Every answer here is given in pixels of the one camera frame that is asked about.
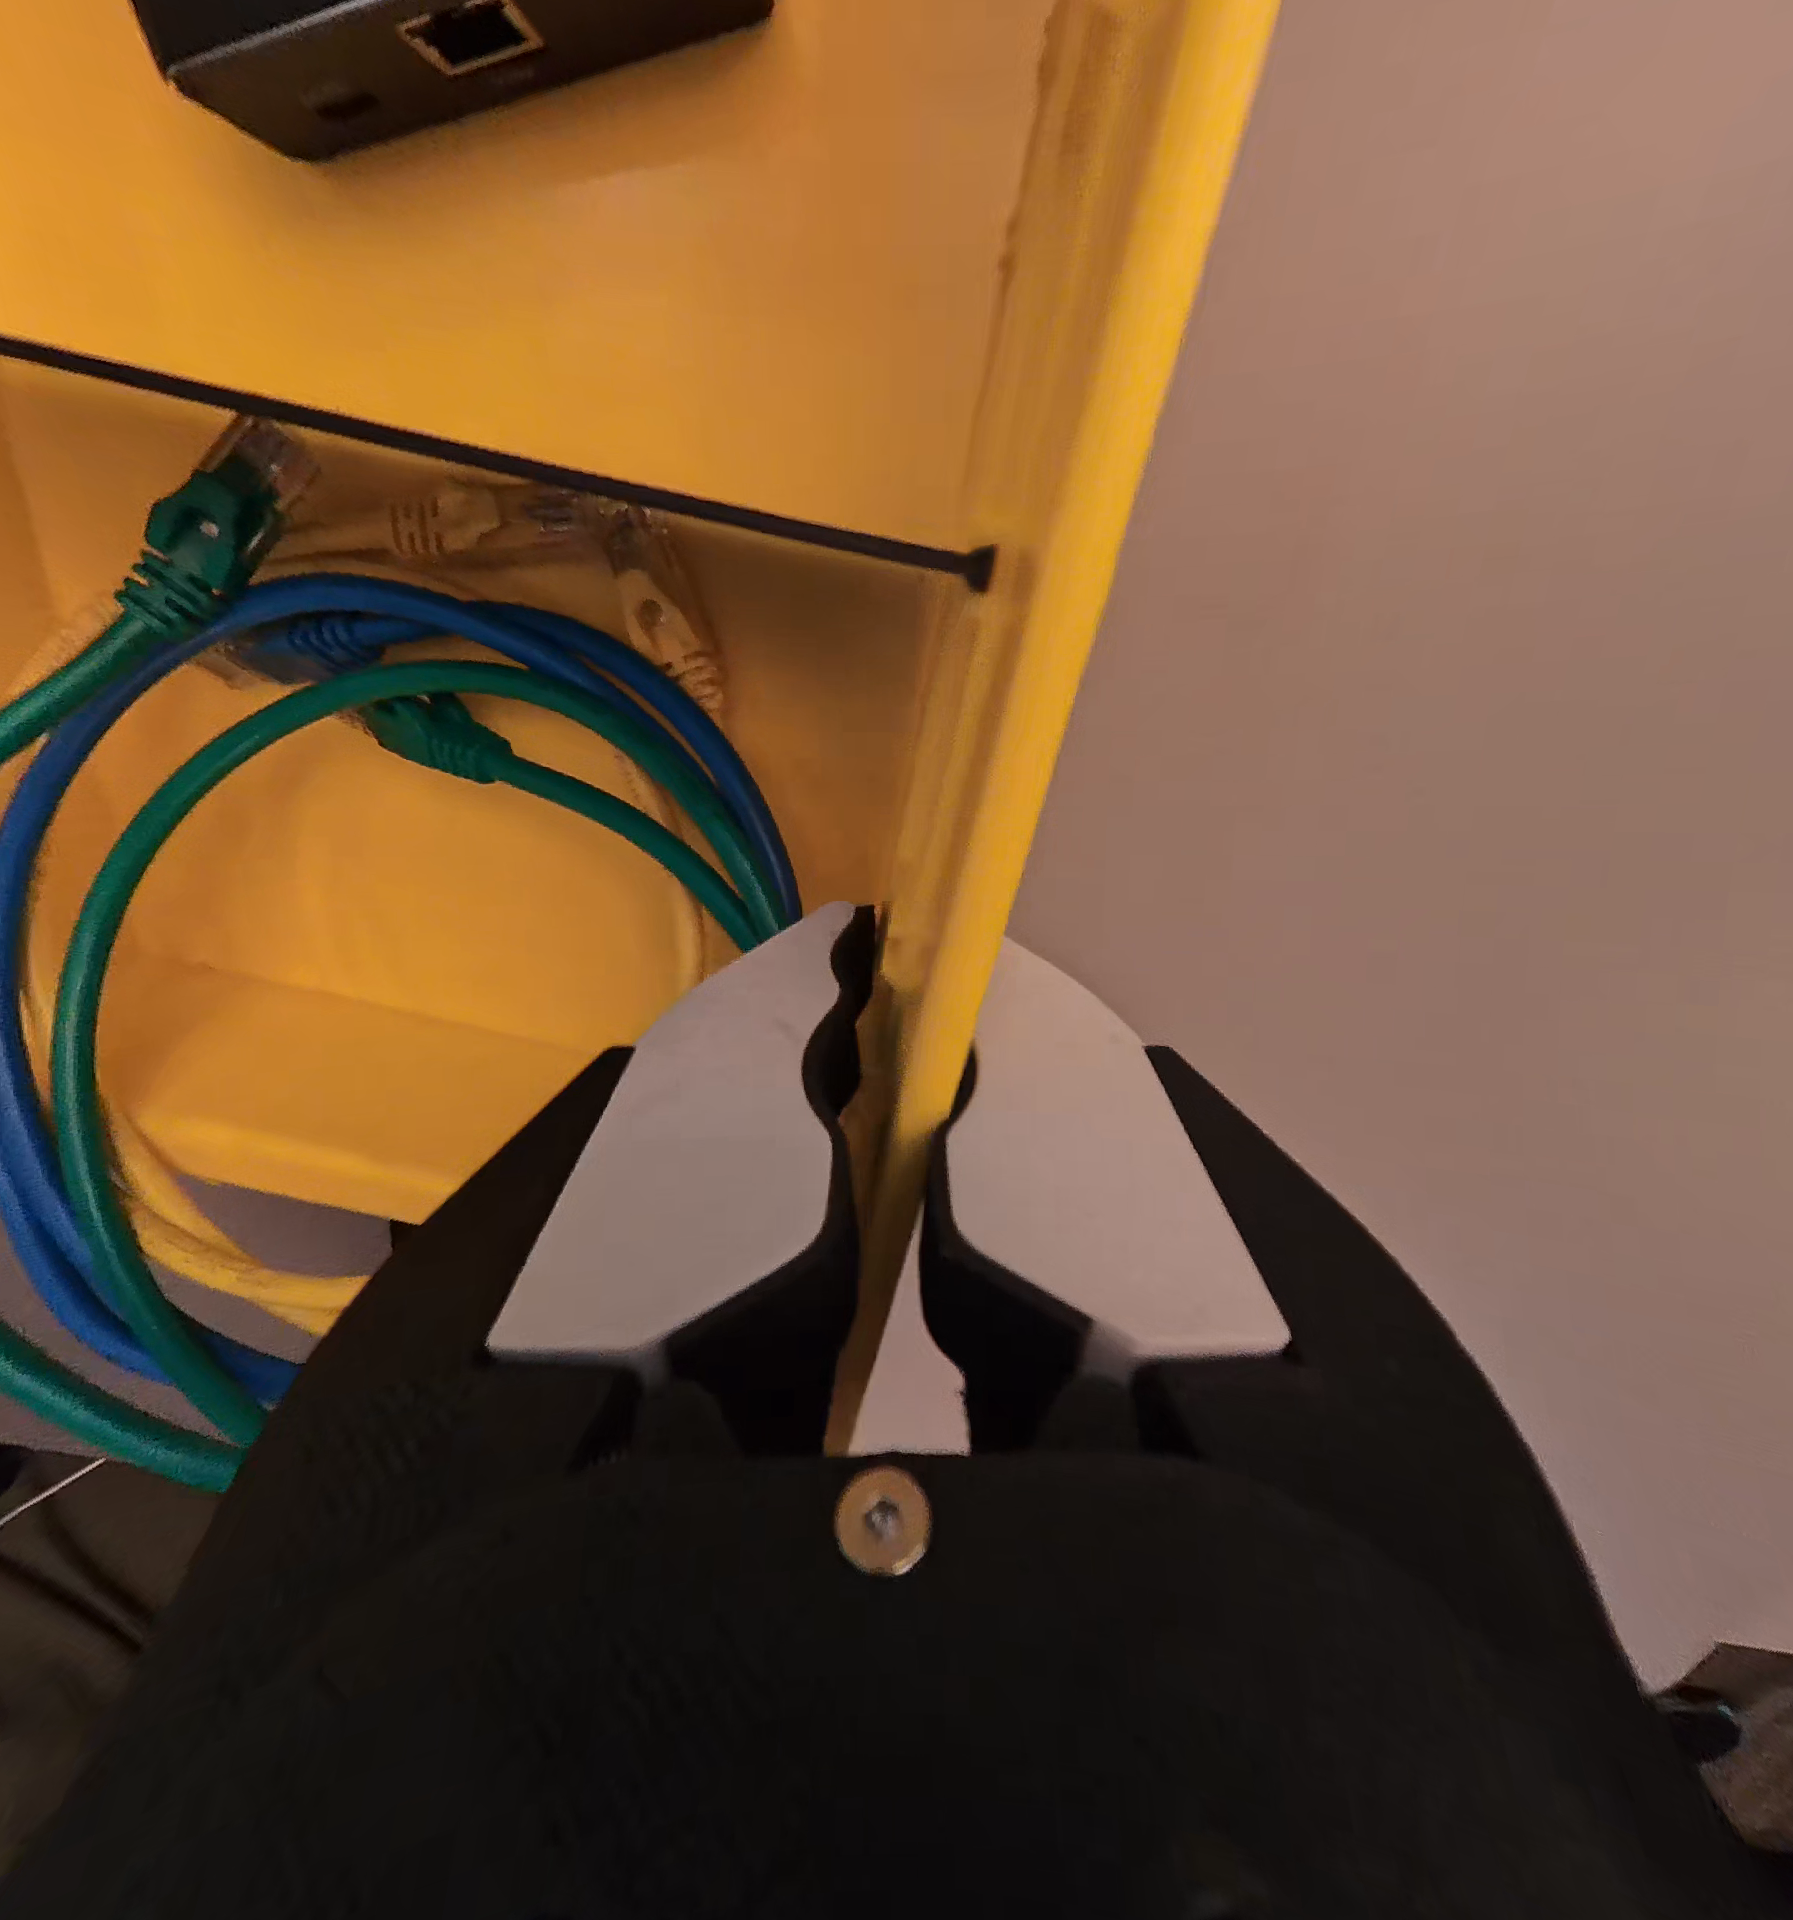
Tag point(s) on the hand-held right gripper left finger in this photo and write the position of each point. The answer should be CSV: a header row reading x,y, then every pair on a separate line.
x,y
686,1170

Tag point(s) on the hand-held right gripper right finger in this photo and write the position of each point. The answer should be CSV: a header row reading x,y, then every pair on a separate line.
x,y
1106,1200

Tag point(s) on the yellow plastic bin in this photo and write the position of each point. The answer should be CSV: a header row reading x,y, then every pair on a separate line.
x,y
686,271

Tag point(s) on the dark bin divider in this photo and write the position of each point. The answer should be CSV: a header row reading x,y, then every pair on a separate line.
x,y
970,570

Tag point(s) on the black network switch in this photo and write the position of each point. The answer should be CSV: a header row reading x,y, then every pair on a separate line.
x,y
311,61

